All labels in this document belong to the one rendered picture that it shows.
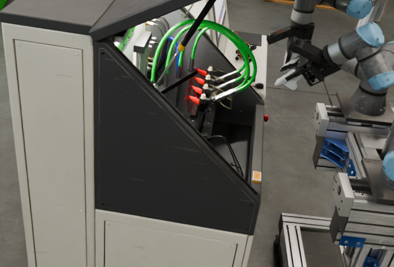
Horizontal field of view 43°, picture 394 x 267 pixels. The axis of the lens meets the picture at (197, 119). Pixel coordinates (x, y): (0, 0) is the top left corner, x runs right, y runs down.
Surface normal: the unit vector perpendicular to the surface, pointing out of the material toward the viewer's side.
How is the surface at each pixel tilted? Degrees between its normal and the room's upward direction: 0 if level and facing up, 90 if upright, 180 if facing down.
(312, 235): 0
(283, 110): 0
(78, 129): 90
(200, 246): 90
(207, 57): 90
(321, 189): 0
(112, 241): 90
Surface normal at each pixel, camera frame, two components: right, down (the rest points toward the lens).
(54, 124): -0.13, 0.52
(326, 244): 0.11, -0.84
